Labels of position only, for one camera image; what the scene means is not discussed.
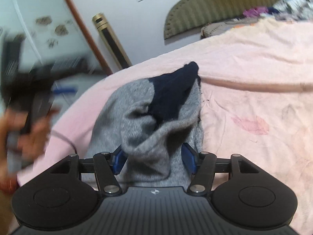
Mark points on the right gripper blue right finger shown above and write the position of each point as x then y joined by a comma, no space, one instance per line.
201,167

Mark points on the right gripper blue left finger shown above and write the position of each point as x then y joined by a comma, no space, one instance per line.
107,166

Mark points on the grey navy sequin sweater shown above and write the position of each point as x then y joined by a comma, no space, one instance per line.
150,119

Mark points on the grey white crumpled clothes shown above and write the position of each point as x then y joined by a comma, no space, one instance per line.
292,10

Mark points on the person's left hand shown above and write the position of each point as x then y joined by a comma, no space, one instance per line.
30,145

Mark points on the frosted glass wardrobe door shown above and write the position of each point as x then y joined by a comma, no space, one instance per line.
48,30

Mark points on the pink bed sheet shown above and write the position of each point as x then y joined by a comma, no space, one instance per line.
256,100

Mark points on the gold tower fan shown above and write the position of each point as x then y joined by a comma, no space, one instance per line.
111,41

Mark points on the purple garment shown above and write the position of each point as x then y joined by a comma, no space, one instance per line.
255,12

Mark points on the brown wooden door frame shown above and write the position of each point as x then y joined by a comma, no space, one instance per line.
88,37

